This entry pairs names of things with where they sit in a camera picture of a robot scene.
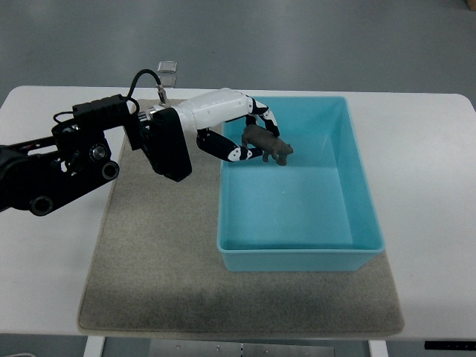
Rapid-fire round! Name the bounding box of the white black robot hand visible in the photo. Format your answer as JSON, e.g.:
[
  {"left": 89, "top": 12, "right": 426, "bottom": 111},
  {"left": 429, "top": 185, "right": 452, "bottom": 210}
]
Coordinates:
[{"left": 173, "top": 88, "right": 280, "bottom": 162}]

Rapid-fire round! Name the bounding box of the floor socket plate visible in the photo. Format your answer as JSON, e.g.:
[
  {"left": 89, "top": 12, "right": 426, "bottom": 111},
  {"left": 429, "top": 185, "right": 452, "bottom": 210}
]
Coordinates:
[
  {"left": 159, "top": 75, "right": 176, "bottom": 88},
  {"left": 157, "top": 60, "right": 178, "bottom": 74}
]

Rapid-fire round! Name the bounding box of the brown toy hippo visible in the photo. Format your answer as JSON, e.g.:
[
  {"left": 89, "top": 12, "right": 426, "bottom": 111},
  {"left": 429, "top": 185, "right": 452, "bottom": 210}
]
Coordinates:
[{"left": 242, "top": 124, "right": 294, "bottom": 166}]

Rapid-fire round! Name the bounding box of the metal table crossbar plate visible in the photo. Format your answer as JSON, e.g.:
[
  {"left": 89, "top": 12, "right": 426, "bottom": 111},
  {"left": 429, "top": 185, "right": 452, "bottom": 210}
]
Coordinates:
[{"left": 149, "top": 340, "right": 335, "bottom": 357}]

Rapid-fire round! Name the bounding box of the white left table leg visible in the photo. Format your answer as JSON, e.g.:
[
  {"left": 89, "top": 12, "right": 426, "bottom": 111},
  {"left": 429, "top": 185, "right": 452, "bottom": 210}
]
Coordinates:
[{"left": 83, "top": 336, "right": 106, "bottom": 357}]

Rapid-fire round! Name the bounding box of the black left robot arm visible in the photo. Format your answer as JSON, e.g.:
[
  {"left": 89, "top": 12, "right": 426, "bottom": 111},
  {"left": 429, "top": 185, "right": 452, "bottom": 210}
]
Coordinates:
[{"left": 1, "top": 94, "right": 192, "bottom": 216}]

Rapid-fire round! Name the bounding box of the black table control panel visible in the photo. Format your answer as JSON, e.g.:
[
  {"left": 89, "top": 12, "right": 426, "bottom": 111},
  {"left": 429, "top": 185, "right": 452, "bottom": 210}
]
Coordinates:
[{"left": 424, "top": 341, "right": 476, "bottom": 351}]

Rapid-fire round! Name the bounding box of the white right table leg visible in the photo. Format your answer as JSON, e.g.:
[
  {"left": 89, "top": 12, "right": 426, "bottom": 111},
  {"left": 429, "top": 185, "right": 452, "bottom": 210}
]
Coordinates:
[{"left": 368, "top": 340, "right": 389, "bottom": 357}]

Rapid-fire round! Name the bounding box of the grey felt mat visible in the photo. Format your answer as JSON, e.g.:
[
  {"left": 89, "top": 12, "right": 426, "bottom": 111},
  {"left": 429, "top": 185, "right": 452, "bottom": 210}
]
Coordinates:
[{"left": 77, "top": 99, "right": 405, "bottom": 334}]

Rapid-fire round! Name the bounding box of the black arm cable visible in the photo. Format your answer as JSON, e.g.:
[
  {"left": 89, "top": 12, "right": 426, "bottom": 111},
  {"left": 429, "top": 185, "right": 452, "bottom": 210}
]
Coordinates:
[{"left": 124, "top": 69, "right": 169, "bottom": 109}]

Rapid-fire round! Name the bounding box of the blue plastic box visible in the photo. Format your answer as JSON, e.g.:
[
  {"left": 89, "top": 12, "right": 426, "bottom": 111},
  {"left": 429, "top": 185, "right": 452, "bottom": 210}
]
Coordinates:
[{"left": 217, "top": 96, "right": 385, "bottom": 271}]

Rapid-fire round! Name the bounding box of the upper floor socket plate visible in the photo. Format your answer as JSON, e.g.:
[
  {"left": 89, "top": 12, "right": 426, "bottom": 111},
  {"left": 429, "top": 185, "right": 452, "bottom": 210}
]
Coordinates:
[{"left": 157, "top": 60, "right": 178, "bottom": 74}]

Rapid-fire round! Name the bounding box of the lower floor socket plate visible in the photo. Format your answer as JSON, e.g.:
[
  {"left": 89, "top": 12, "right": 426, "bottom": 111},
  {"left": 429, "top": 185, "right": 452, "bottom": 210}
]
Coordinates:
[{"left": 159, "top": 75, "right": 176, "bottom": 88}]

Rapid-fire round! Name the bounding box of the white table leg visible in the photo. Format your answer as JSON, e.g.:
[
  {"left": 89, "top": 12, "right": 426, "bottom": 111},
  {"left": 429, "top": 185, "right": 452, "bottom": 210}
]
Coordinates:
[
  {"left": 83, "top": 336, "right": 106, "bottom": 357},
  {"left": 368, "top": 340, "right": 389, "bottom": 357}
]

